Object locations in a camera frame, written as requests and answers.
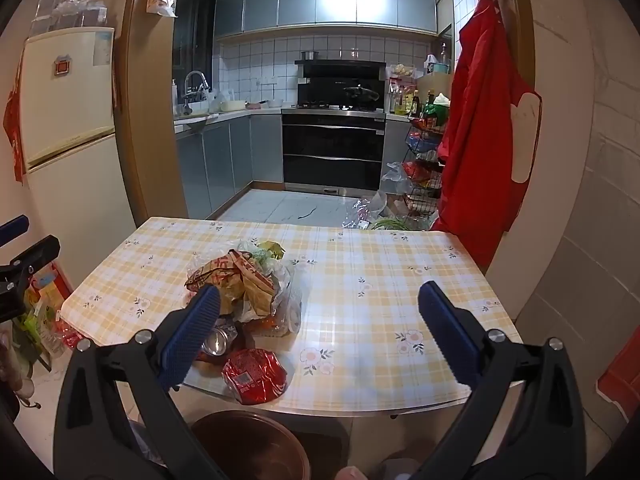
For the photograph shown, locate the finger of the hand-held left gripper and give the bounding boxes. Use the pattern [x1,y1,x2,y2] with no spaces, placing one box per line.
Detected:
[0,235,61,322]
[0,215,29,248]

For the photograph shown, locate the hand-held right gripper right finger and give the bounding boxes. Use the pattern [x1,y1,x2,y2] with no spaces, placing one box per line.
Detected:
[415,281,587,480]

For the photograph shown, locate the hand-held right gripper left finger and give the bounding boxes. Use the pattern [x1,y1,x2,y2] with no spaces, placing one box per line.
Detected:
[53,285,236,480]

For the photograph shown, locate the crushed aluminium can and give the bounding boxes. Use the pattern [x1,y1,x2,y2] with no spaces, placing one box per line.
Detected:
[202,324,240,358]

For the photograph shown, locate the brown red-printed paper bag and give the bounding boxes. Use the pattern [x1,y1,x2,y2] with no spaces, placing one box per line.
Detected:
[185,249,281,318]

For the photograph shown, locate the red snack packet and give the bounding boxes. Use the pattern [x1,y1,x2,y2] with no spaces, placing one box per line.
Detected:
[221,348,288,406]

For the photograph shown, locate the clear plastic food tray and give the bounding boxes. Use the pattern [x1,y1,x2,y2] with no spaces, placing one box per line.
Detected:
[235,260,304,338]

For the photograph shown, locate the brown round waste bin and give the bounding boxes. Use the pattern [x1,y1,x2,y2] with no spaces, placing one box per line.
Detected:
[190,410,312,480]

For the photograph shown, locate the pile of colourful packets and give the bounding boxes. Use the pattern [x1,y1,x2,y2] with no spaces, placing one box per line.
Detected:
[12,265,86,361]

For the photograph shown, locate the yellow checkered floral tablecloth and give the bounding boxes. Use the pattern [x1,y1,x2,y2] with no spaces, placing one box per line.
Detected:
[59,216,523,413]

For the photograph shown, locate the red hanging paper decoration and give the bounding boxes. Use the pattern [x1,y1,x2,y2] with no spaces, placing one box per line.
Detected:
[2,55,28,183]

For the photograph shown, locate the cream refrigerator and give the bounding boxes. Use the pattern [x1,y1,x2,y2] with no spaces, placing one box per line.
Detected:
[17,27,138,271]

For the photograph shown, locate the green leafy vegetables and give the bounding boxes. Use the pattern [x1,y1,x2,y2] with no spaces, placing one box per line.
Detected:
[370,216,421,232]

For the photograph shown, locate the dark floor mat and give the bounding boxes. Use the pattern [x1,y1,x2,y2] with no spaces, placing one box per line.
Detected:
[280,417,351,480]

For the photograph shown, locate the grey lower kitchen cabinets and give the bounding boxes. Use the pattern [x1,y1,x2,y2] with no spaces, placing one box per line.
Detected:
[175,112,283,216]

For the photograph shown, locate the grey kitchen cabinets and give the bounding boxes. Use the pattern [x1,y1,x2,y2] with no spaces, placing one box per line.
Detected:
[175,112,283,216]
[214,0,438,38]

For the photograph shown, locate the red cloth bag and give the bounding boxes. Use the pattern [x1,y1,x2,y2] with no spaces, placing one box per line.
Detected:
[596,330,640,423]

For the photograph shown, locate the pale fridge sticker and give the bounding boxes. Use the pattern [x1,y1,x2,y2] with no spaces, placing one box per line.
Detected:
[92,32,113,66]

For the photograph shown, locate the red apron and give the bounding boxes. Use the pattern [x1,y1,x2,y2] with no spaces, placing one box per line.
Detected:
[431,0,543,273]

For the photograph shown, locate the black built-in oven stove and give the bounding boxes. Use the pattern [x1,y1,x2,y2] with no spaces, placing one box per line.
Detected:
[281,107,387,196]

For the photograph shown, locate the clear plastic storage containers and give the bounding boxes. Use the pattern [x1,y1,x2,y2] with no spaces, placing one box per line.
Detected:
[30,0,108,36]

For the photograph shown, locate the chrome kitchen faucet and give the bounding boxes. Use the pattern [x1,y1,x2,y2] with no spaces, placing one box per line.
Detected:
[182,71,210,116]

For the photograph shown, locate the group of sauce bottles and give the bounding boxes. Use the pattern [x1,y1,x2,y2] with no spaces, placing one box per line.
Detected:
[387,80,451,118]

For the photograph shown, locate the black wok lid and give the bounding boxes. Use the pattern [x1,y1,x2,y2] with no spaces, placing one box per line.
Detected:
[342,86,382,102]

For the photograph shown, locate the dark kitchen window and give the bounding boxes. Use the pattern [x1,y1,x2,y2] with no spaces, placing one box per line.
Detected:
[172,0,217,81]

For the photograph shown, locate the black range hood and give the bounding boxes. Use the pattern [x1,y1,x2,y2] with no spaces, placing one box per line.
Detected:
[294,59,387,107]

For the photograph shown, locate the grey upper kitchen cabinets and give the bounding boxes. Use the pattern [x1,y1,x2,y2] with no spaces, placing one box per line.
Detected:
[214,0,438,38]

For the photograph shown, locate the black wire storage rack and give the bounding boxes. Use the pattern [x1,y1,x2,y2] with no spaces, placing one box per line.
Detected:
[402,115,448,221]

